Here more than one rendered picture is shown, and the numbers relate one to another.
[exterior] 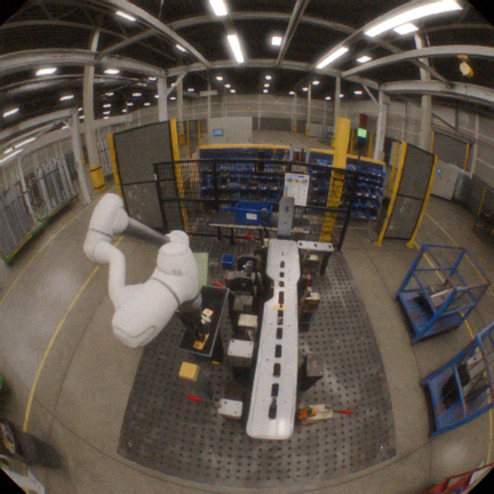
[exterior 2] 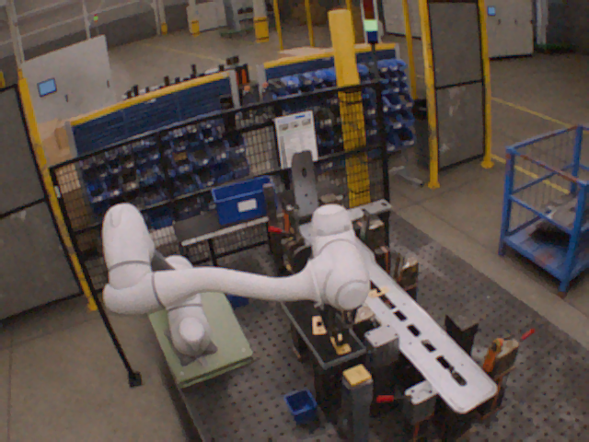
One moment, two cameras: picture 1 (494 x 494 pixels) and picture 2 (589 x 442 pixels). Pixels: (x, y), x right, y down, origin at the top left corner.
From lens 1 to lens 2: 0.94 m
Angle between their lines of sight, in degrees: 23
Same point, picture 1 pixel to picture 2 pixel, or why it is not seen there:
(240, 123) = (85, 56)
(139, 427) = not seen: outside the picture
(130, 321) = (357, 269)
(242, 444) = not seen: outside the picture
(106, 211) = (136, 229)
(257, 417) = (451, 391)
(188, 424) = not seen: outside the picture
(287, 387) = (453, 353)
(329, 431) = (528, 401)
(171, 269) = (343, 226)
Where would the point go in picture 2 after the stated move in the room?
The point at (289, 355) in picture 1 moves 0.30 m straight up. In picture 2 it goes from (428, 328) to (434, 259)
